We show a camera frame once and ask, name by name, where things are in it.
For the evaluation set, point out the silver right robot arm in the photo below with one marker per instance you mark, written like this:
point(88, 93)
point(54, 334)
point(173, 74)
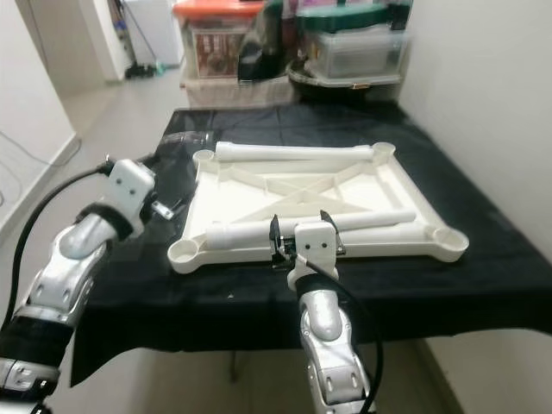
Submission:
point(323, 328)

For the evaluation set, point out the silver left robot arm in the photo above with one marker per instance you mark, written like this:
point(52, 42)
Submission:
point(86, 250)

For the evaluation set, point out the cream plastic table top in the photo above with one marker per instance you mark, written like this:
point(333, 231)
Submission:
point(250, 185)

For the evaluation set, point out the clear plastic bag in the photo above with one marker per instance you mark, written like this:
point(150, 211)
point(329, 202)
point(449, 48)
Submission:
point(181, 141)

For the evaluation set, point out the black tablecloth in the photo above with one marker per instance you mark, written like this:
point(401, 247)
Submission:
point(224, 310)

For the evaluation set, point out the beige covered bench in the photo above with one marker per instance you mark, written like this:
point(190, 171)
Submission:
point(233, 93)

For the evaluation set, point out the black round basin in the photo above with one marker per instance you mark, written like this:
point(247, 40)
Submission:
point(310, 86)

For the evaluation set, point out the black mop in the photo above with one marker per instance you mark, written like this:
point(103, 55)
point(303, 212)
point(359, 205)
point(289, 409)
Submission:
point(141, 71)

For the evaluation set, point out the orange lid storage box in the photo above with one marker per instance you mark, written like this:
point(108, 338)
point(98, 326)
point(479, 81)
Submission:
point(211, 47)

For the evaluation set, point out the green lid storage box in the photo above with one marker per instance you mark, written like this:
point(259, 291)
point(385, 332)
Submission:
point(354, 56)

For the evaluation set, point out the white appliance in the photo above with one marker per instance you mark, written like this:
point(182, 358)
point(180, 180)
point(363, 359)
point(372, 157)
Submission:
point(155, 30)

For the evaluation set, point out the black bag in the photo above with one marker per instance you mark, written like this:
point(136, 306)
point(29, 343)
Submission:
point(259, 47)

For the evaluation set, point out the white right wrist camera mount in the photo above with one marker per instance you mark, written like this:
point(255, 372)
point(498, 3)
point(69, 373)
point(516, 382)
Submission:
point(315, 244)

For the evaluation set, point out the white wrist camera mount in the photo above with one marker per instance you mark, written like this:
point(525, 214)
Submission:
point(315, 244)
point(132, 183)

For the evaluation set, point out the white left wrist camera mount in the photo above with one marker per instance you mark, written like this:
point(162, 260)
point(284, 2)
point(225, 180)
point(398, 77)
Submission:
point(132, 183)

